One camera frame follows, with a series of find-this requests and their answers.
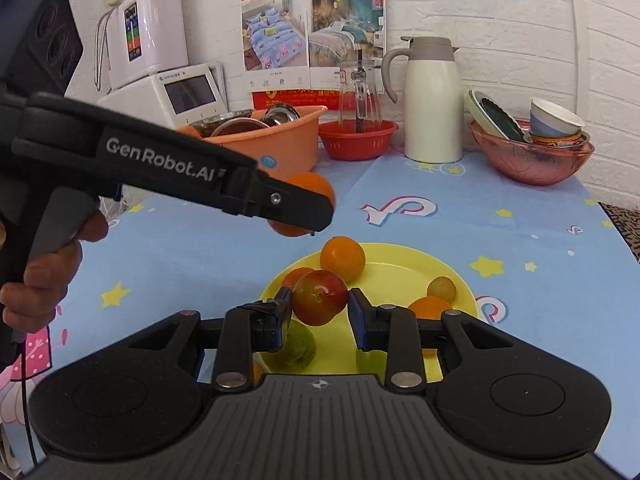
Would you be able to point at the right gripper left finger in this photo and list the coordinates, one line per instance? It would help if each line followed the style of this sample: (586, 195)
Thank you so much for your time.
(258, 327)

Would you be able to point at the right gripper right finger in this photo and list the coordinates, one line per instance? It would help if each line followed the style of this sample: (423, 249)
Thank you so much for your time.
(401, 336)

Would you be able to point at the large orange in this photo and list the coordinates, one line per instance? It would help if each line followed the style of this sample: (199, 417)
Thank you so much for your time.
(429, 308)

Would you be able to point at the small orange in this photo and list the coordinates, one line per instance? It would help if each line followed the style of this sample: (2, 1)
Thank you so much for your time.
(344, 257)
(292, 278)

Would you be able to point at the brown kiwi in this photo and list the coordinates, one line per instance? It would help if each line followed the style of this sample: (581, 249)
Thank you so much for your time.
(442, 288)

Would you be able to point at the red plum back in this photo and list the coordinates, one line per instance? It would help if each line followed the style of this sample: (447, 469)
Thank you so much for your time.
(318, 297)

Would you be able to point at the orange with stem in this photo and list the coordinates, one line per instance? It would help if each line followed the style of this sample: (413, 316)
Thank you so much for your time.
(312, 182)

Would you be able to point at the person left hand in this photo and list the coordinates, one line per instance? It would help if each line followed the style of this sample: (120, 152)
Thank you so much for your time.
(31, 305)

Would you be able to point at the yellow plastic plate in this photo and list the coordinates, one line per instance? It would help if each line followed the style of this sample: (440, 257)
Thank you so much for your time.
(393, 274)

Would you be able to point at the white countertop appliance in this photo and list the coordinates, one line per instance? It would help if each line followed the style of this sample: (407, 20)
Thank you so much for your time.
(171, 99)

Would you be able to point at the white water purifier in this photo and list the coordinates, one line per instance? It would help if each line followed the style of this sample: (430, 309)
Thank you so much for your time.
(145, 37)

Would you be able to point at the blue patterned tablecloth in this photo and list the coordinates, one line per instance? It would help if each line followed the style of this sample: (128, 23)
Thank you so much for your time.
(546, 265)

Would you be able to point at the orange plastic basket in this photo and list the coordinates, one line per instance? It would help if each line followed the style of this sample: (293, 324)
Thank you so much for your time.
(283, 148)

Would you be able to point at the red plastic basket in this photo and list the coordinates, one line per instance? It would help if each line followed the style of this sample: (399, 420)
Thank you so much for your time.
(356, 146)

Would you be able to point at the pink glass bowl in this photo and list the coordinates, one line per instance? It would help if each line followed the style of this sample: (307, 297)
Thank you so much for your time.
(530, 163)

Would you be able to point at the green white plate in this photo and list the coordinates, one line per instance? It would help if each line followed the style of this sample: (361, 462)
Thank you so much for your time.
(492, 118)

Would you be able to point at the white thermos jug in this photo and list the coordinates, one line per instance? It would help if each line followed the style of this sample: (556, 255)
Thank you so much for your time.
(433, 99)

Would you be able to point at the glass pitcher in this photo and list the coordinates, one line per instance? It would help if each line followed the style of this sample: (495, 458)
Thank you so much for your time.
(358, 107)

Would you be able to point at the white blue ceramic bowl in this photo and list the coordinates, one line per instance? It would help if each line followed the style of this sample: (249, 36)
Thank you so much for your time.
(550, 120)

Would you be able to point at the red fu wall calendar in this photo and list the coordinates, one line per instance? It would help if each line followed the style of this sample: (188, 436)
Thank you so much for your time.
(293, 50)

